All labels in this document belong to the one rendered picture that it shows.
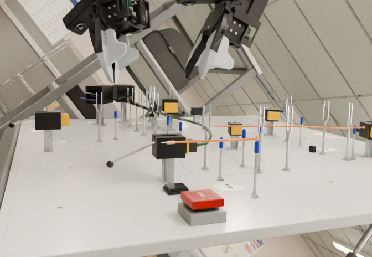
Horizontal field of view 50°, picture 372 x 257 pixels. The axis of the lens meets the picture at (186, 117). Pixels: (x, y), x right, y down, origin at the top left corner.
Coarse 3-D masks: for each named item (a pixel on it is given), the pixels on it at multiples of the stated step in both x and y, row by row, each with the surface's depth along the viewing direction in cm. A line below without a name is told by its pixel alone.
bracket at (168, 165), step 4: (164, 160) 75; (168, 160) 75; (172, 160) 76; (164, 164) 75; (168, 164) 75; (172, 164) 76; (164, 168) 75; (168, 168) 76; (172, 168) 76; (164, 172) 75; (168, 172) 76; (172, 172) 76; (164, 176) 76; (168, 176) 76; (172, 176) 76; (164, 180) 76; (168, 180) 76; (172, 180) 76; (164, 184) 74
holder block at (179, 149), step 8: (152, 136) 76; (160, 136) 74; (168, 136) 75; (176, 136) 75; (184, 136) 75; (160, 144) 73; (168, 144) 74; (176, 144) 74; (184, 144) 75; (152, 152) 77; (160, 152) 73; (168, 152) 74; (176, 152) 74; (184, 152) 75
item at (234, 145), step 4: (228, 124) 110; (232, 124) 107; (236, 124) 107; (240, 124) 107; (228, 128) 110; (228, 132) 110; (232, 136) 110; (236, 136) 110; (232, 144) 110; (236, 144) 110; (228, 148) 109; (232, 148) 109; (236, 148) 109; (240, 148) 109
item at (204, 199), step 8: (184, 192) 60; (192, 192) 60; (200, 192) 60; (208, 192) 60; (184, 200) 59; (192, 200) 56; (200, 200) 56; (208, 200) 57; (216, 200) 57; (192, 208) 56; (200, 208) 56; (208, 208) 58
